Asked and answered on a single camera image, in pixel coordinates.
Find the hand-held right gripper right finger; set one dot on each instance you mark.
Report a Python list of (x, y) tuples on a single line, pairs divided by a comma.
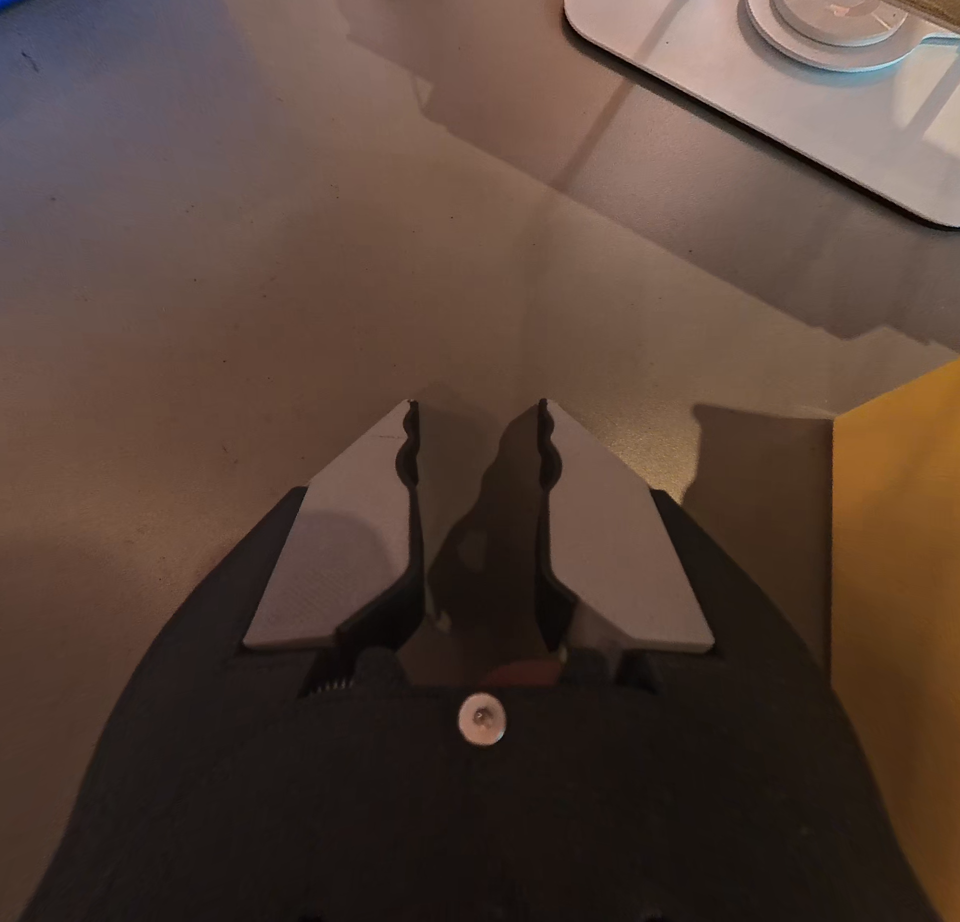
[(622, 562)]

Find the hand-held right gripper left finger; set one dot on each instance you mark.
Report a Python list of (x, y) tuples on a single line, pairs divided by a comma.
[(337, 562)]

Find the yellow plastic bin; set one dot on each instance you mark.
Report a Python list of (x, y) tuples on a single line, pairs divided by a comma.
[(900, 637)]

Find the person's right hand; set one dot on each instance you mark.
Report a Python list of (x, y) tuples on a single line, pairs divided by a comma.
[(525, 673)]

